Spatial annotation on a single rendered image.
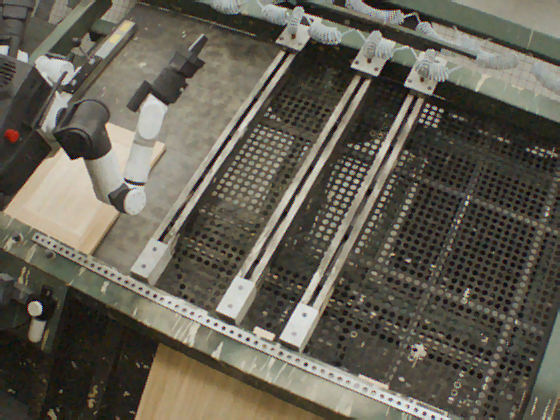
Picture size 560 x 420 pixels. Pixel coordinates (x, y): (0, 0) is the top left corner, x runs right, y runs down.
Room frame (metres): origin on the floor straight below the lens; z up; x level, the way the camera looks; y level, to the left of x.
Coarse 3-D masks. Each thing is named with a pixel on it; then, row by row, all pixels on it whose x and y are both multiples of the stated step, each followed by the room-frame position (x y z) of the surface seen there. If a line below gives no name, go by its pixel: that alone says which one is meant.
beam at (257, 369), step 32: (0, 224) 2.24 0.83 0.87; (32, 256) 2.17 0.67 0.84; (96, 288) 2.10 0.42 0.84; (128, 320) 2.08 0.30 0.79; (160, 320) 2.03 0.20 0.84; (192, 320) 2.04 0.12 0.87; (224, 320) 2.04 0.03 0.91; (192, 352) 2.02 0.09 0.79; (224, 352) 1.97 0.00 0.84; (256, 352) 1.98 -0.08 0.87; (256, 384) 1.98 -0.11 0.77; (288, 384) 1.91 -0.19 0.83; (320, 384) 1.91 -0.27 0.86; (320, 416) 1.95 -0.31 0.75; (352, 416) 1.85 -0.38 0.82; (384, 416) 1.85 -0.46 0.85; (448, 416) 1.85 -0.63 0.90
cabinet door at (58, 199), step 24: (120, 144) 2.49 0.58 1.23; (48, 168) 2.42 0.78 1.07; (72, 168) 2.43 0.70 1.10; (120, 168) 2.42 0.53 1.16; (24, 192) 2.36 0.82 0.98; (48, 192) 2.36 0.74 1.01; (72, 192) 2.36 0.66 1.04; (24, 216) 2.30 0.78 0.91; (48, 216) 2.30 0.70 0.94; (72, 216) 2.30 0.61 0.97; (96, 216) 2.30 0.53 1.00; (72, 240) 2.24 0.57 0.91; (96, 240) 2.24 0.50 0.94
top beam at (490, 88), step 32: (160, 0) 2.93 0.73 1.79; (192, 0) 2.85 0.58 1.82; (256, 32) 2.83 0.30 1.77; (352, 32) 2.71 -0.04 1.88; (352, 64) 2.73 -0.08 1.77; (384, 64) 2.65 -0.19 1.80; (448, 64) 2.61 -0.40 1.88; (448, 96) 2.62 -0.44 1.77; (480, 96) 2.54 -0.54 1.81; (512, 96) 2.52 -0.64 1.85; (544, 128) 2.50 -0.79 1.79
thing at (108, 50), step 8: (120, 32) 2.82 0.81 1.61; (128, 32) 2.83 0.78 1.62; (120, 40) 2.80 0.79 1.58; (104, 48) 2.77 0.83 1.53; (112, 48) 2.76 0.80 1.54; (120, 48) 2.82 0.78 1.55; (104, 56) 2.74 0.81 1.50; (112, 56) 2.78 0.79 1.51; (104, 64) 2.75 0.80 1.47; (96, 72) 2.71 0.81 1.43; (88, 80) 2.68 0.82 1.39; (80, 88) 2.65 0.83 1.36; (64, 96) 2.61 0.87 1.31; (72, 96) 2.61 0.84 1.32; (0, 192) 2.36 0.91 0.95
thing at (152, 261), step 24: (288, 24) 2.61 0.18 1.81; (288, 48) 2.67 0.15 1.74; (288, 72) 2.67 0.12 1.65; (264, 96) 2.55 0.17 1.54; (240, 120) 2.50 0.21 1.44; (216, 144) 2.41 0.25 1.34; (240, 144) 2.46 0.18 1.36; (216, 168) 2.35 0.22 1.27; (192, 192) 2.32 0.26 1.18; (168, 216) 2.24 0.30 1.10; (192, 216) 2.28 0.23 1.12; (168, 240) 2.18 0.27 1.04; (144, 264) 2.13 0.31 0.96
